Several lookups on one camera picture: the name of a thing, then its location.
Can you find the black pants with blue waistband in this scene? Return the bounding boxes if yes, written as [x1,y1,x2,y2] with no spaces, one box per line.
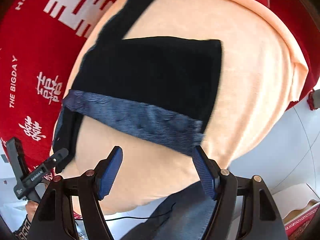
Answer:
[53,0,222,173]

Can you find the person's left hand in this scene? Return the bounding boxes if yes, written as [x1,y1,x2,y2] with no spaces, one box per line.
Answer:
[25,200,39,222]

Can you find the red patterned box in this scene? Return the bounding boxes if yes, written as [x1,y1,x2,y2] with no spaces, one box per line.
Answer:
[283,200,319,239]

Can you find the blue jeans leg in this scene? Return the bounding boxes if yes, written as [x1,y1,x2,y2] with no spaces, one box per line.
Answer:
[122,181,216,240]

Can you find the cream seat cushion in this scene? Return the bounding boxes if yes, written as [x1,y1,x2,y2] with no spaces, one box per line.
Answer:
[52,0,308,215]

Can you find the red sofa cover with characters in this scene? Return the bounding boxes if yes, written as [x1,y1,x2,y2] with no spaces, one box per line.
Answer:
[1,0,319,171]

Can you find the thin black cable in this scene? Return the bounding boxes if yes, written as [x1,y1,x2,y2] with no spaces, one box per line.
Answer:
[73,202,177,227]

